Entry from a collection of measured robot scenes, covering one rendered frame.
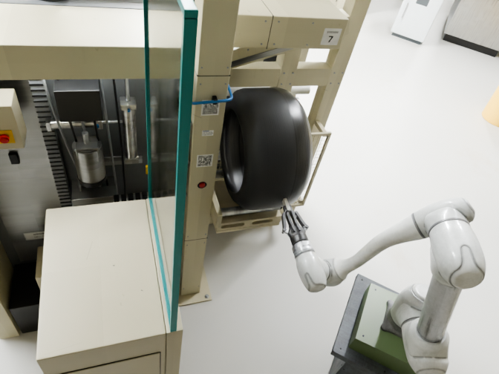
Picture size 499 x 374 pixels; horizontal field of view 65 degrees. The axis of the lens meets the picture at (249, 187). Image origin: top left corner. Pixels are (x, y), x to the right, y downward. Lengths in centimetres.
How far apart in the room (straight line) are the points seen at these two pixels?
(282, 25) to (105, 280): 126
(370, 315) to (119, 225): 127
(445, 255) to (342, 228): 211
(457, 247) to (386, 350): 82
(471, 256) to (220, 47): 108
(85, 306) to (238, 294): 163
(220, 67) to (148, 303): 88
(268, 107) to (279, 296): 153
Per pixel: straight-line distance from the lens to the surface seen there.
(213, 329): 268
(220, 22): 147
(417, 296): 191
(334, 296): 300
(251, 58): 204
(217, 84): 159
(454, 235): 139
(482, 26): 786
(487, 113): 590
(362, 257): 167
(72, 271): 140
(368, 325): 207
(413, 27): 729
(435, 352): 181
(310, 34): 194
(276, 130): 170
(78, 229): 150
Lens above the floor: 243
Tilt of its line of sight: 44 degrees down
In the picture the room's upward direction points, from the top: 13 degrees clockwise
